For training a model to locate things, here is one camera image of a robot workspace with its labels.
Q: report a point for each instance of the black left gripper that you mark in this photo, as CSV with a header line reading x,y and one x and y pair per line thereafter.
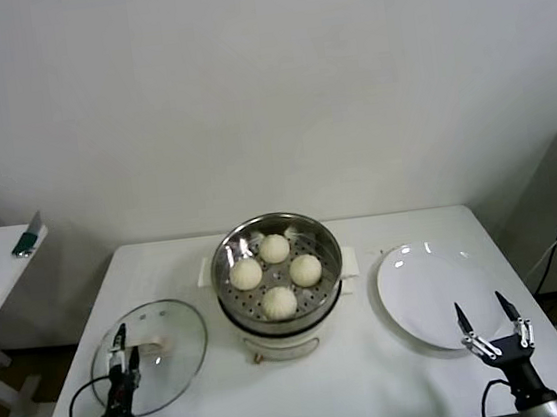
x,y
123,397

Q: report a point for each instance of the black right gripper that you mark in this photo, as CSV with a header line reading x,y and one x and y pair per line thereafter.
x,y
515,367

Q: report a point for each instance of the white steamed baozi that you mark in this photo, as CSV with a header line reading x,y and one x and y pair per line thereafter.
x,y
279,303
274,248
246,274
306,270

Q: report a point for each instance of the stainless steel steamer basket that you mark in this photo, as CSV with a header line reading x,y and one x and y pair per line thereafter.
x,y
323,248

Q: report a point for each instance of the white round plate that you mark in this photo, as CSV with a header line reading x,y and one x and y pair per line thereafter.
x,y
429,292

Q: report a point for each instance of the white electric cooking pot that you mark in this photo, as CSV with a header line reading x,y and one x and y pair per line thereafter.
x,y
284,347

